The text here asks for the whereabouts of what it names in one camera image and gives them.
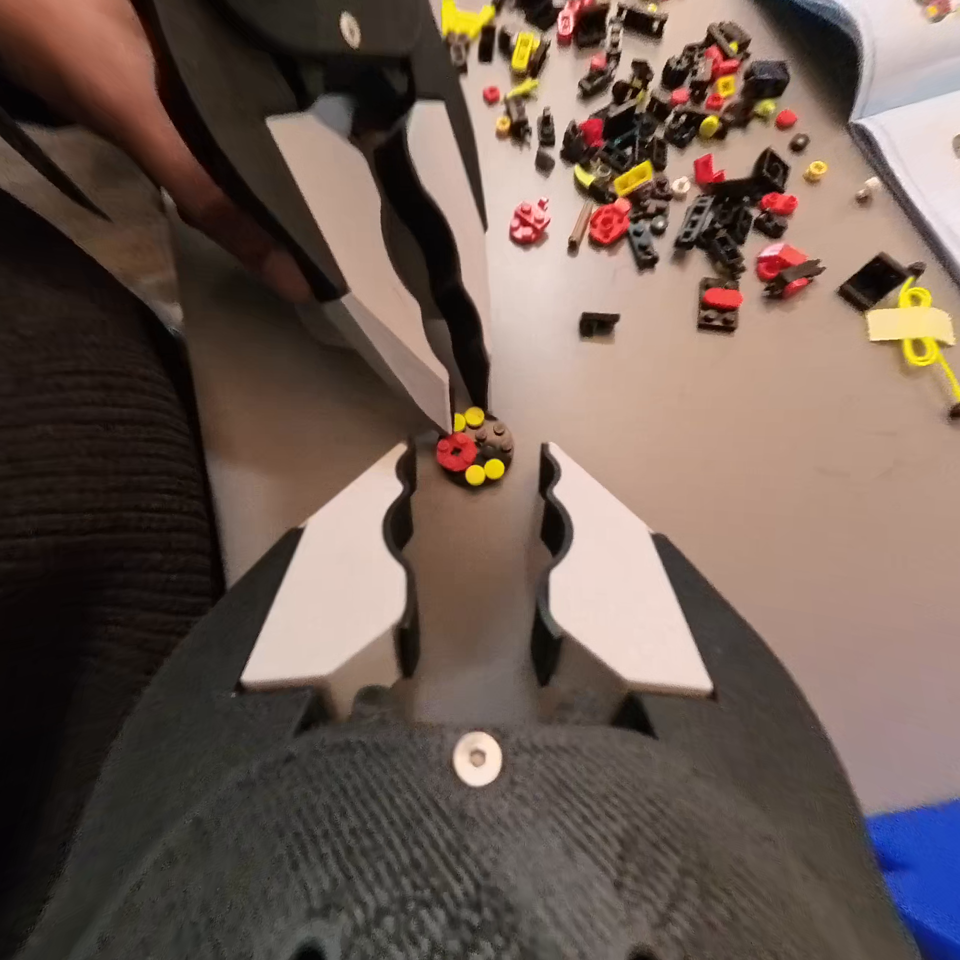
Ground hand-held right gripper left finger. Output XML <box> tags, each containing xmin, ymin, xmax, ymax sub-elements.
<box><xmin>238</xmin><ymin>442</ymin><xmax>421</xmax><ymax>717</ymax></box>

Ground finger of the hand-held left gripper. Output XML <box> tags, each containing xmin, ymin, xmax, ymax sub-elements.
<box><xmin>373</xmin><ymin>96</ymin><xmax>495</xmax><ymax>414</ymax></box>
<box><xmin>264</xmin><ymin>111</ymin><xmax>455</xmax><ymax>436</ymax></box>

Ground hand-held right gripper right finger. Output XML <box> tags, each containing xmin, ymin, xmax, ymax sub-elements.
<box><xmin>531</xmin><ymin>442</ymin><xmax>715</xmax><ymax>721</ymax></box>

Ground round black lego plate assembly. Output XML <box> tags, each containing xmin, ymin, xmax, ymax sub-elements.
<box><xmin>436</xmin><ymin>406</ymin><xmax>516</xmax><ymax>489</ymax></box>

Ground red lego plate with pin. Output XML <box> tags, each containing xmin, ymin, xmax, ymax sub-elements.
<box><xmin>510</xmin><ymin>198</ymin><xmax>554</xmax><ymax>247</ymax></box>

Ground red round lego plate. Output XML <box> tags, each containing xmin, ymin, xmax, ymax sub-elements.
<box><xmin>588</xmin><ymin>201</ymin><xmax>633</xmax><ymax>247</ymax></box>

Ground pile of lego pieces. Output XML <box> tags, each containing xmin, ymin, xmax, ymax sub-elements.
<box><xmin>441</xmin><ymin>0</ymin><xmax>800</xmax><ymax>271</ymax></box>

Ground black lego plate red tile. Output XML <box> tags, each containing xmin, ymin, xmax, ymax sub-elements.
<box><xmin>697</xmin><ymin>277</ymin><xmax>745</xmax><ymax>333</ymax></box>

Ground red black lego clip piece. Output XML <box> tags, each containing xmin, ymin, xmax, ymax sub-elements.
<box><xmin>756</xmin><ymin>241</ymin><xmax>826</xmax><ymax>300</ymax></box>

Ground black lego slope piece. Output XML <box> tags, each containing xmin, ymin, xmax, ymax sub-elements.
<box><xmin>837</xmin><ymin>252</ymin><xmax>927</xmax><ymax>312</ymax></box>

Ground lego instruction booklet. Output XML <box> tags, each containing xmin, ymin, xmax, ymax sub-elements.
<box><xmin>780</xmin><ymin>0</ymin><xmax>960</xmax><ymax>286</ymax></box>

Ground person's left hand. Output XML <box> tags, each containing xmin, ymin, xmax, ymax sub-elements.
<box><xmin>0</xmin><ymin>0</ymin><xmax>312</xmax><ymax>303</ymax></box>

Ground person's black knit sweater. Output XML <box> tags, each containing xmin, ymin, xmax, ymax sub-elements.
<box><xmin>0</xmin><ymin>195</ymin><xmax>226</xmax><ymax>960</ymax></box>

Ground beige tape strip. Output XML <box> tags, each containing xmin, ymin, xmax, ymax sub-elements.
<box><xmin>866</xmin><ymin>306</ymin><xmax>955</xmax><ymax>345</ymax></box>

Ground blue storage bin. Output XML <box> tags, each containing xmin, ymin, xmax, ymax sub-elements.
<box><xmin>866</xmin><ymin>798</ymin><xmax>960</xmax><ymax>960</ymax></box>

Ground neon yellow string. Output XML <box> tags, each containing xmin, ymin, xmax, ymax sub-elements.
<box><xmin>896</xmin><ymin>277</ymin><xmax>960</xmax><ymax>421</ymax></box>

